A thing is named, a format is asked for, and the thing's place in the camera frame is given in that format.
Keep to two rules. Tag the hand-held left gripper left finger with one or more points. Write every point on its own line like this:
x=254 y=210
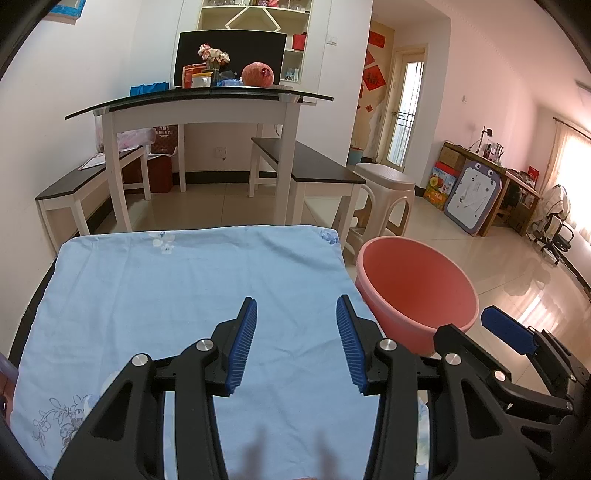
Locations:
x=240 y=346

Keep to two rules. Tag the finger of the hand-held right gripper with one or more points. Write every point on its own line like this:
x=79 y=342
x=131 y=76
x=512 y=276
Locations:
x=508 y=328
x=531 y=392

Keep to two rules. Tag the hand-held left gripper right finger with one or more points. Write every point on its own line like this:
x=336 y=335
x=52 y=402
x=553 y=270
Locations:
x=353 y=346

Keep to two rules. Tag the pink plastic basin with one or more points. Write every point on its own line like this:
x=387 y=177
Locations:
x=415 y=286

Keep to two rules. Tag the blue floral cloth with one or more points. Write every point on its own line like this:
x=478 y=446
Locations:
x=184 y=286

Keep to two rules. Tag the black office chair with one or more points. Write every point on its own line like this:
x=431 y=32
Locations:
x=554 y=221

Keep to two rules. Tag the grey children's drawing board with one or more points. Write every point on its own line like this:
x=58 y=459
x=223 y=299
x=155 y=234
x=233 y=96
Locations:
x=473 y=196

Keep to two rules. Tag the wooden desk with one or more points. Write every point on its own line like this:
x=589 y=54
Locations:
x=517 y=184

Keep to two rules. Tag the printed fruit carton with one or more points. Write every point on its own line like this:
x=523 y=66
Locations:
x=441 y=184

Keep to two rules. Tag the beige plastic stool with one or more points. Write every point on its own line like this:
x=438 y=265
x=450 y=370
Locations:
x=388 y=177

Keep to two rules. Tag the white curtain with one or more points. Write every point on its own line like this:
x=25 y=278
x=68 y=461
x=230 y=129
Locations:
x=572 y=166

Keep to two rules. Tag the red cardboard box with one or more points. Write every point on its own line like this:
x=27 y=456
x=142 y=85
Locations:
x=159 y=175

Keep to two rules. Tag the light blue bucket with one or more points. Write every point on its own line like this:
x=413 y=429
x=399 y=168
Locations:
x=356 y=157

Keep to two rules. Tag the dark-top white bench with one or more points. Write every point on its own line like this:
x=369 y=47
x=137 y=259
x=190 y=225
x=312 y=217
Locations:
x=69 y=182
x=304 y=159

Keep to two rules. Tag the brown paper gift bag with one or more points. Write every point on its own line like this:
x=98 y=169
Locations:
x=166 y=138

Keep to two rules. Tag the pale plastic bag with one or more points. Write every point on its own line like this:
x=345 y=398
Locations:
x=136 y=138

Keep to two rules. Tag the paper sheet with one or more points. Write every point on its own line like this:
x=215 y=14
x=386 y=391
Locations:
x=92 y=162

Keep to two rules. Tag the glass-top white dining table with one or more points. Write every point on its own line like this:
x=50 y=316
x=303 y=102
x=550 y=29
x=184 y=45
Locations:
x=198 y=113

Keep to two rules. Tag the balcony door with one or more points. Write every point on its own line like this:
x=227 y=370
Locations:
x=406 y=110

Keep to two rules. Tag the small white box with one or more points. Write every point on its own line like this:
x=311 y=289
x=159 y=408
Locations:
x=201 y=81

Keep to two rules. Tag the red diamond paper decoration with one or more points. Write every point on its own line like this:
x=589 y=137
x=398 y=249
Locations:
x=373 y=78

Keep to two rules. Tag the red pomegranate ornament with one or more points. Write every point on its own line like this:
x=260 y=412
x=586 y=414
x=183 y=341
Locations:
x=256 y=74

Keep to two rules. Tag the folded blue cloth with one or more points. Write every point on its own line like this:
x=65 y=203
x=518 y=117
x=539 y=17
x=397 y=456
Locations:
x=147 y=89

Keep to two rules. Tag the red tin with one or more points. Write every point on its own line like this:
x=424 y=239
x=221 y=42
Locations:
x=190 y=76

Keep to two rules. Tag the black flat screen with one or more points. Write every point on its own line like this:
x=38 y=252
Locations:
x=249 y=48

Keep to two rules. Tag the red paper banner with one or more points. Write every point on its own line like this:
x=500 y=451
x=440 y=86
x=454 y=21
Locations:
x=377 y=39

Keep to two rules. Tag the small red box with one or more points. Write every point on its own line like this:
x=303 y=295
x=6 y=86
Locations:
x=299 y=41

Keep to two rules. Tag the white shelf cabinet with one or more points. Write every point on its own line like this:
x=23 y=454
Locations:
x=217 y=14

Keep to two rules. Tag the wall socket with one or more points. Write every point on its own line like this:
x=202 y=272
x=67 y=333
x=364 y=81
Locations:
x=221 y=153

